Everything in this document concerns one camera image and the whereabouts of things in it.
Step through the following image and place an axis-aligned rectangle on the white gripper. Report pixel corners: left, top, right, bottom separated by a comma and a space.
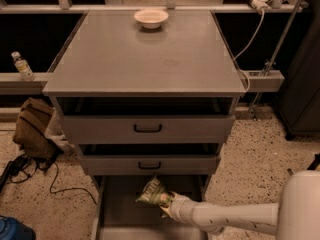
160, 191, 197, 223

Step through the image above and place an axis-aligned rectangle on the white power plug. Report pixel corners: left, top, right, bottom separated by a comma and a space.
250, 0, 270, 14

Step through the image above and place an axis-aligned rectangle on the green jalapeno chip bag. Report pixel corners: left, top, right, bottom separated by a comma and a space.
136, 175, 173, 207

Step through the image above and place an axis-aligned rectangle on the blue container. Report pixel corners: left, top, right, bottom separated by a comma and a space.
0, 217, 36, 240

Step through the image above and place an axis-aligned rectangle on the white bowl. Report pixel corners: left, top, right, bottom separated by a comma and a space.
134, 9, 169, 29

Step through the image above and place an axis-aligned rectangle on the grey bottom drawer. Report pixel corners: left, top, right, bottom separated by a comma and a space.
91, 175, 208, 240

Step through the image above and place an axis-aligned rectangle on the black power adapter with cable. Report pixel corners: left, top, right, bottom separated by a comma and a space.
0, 156, 97, 203

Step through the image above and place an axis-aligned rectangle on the grey middle drawer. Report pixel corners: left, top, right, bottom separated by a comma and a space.
80, 155, 220, 175

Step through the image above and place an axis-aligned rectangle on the brown backpack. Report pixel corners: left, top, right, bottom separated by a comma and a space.
13, 98, 57, 160

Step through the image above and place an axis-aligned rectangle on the grey top drawer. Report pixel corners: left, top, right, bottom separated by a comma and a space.
60, 115, 235, 144

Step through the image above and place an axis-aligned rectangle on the clear plastic water bottle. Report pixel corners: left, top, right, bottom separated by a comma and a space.
11, 51, 35, 81

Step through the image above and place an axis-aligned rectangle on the grey drawer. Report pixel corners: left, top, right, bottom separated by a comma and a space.
80, 155, 220, 175
60, 115, 235, 144
91, 175, 208, 240

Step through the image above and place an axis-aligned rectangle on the white cable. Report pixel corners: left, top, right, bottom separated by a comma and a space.
231, 7, 266, 94

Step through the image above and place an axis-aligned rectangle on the grey drawer cabinet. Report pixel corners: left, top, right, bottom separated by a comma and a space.
42, 9, 248, 240

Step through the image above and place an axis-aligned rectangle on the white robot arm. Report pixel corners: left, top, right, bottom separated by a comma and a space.
163, 170, 320, 240

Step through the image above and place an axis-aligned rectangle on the dark cabinet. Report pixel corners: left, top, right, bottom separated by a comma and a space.
278, 0, 320, 141

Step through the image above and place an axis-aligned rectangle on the black wheeled stand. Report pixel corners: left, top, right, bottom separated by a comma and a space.
287, 153, 320, 177

